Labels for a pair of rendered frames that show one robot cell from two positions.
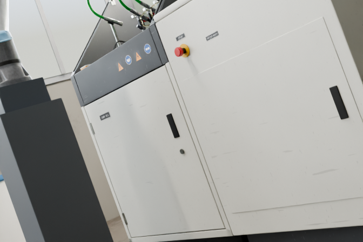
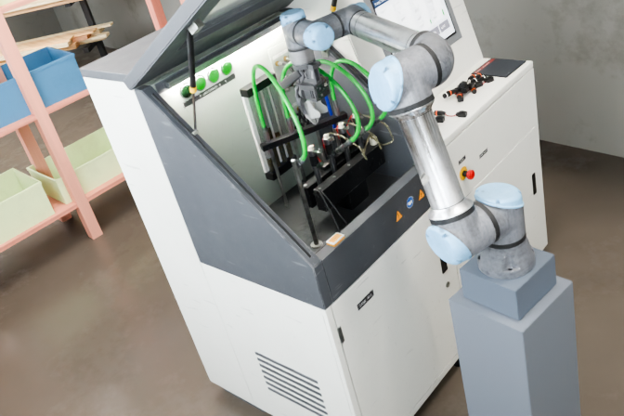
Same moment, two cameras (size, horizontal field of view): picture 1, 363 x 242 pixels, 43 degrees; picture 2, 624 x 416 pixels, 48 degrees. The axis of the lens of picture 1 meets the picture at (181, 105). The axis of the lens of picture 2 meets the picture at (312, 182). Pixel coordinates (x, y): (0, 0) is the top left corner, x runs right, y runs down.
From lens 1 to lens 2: 3.39 m
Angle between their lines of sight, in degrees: 89
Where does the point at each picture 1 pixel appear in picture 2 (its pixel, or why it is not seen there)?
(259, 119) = not seen: hidden behind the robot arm
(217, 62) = (483, 177)
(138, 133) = (407, 293)
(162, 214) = (418, 380)
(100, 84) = (366, 253)
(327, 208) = not seen: hidden behind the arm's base
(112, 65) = (388, 217)
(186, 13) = (469, 135)
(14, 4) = not seen: outside the picture
